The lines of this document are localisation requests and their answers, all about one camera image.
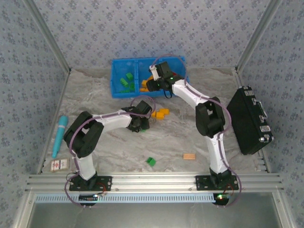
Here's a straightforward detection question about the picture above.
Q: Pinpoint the aluminium frame post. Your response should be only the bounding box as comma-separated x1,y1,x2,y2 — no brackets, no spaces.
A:
22,0,72,73
236,0,284,73

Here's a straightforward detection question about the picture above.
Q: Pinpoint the black hard case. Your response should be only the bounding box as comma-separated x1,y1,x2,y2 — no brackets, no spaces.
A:
226,85,275,156

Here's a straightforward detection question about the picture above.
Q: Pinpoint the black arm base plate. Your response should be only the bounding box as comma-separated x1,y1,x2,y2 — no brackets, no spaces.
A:
195,175,239,191
69,175,113,191

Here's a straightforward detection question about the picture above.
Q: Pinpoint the small controller circuit board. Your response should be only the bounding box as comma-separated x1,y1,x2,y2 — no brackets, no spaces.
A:
213,193,232,202
78,194,99,201

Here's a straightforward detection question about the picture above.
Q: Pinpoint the aluminium rail beam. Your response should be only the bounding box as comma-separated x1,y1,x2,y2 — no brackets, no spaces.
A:
25,172,285,192

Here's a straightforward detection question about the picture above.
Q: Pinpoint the playing card box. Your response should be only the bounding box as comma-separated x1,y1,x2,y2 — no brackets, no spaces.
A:
50,158,70,172

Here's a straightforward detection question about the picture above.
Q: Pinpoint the teal cylindrical tool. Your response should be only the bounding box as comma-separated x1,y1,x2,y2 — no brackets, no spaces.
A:
51,115,69,159

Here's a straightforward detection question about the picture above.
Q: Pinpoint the slotted cable duct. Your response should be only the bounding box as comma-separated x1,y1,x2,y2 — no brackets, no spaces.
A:
34,192,216,203

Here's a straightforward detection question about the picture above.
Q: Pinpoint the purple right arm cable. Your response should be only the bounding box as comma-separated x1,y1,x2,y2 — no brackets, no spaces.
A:
151,54,243,209

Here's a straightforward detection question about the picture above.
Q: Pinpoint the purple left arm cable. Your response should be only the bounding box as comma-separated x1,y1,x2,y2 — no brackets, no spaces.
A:
64,96,157,209

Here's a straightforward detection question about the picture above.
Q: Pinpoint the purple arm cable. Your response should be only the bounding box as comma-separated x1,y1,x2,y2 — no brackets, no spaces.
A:
64,96,157,209
151,54,243,209

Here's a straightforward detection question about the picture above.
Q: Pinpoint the blue three-compartment bin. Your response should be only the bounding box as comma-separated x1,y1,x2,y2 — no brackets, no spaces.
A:
111,56,190,99

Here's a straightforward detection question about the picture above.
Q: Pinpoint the aluminium frame leg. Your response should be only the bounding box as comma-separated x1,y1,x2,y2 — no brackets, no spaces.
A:
11,192,33,228
272,192,295,228

